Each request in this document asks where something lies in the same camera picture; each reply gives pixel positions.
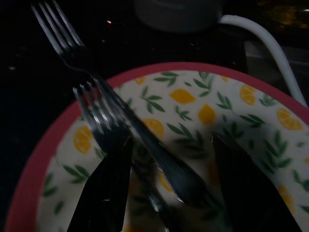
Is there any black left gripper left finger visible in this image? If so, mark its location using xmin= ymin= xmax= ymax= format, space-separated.
xmin=67 ymin=136 xmax=133 ymax=232

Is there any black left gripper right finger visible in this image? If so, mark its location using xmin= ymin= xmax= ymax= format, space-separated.
xmin=211 ymin=134 xmax=303 ymax=232

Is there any short silver fork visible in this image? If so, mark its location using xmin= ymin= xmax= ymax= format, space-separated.
xmin=72 ymin=81 xmax=171 ymax=232

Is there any long silver fork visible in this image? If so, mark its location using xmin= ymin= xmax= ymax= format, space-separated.
xmin=30 ymin=0 xmax=206 ymax=205

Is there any lemon print plate red rim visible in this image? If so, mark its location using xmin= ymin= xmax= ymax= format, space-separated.
xmin=4 ymin=61 xmax=309 ymax=232

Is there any grey round container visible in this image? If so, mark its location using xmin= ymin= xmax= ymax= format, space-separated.
xmin=134 ymin=0 xmax=224 ymax=33

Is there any white cable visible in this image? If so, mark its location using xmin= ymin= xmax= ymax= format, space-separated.
xmin=219 ymin=14 xmax=309 ymax=108

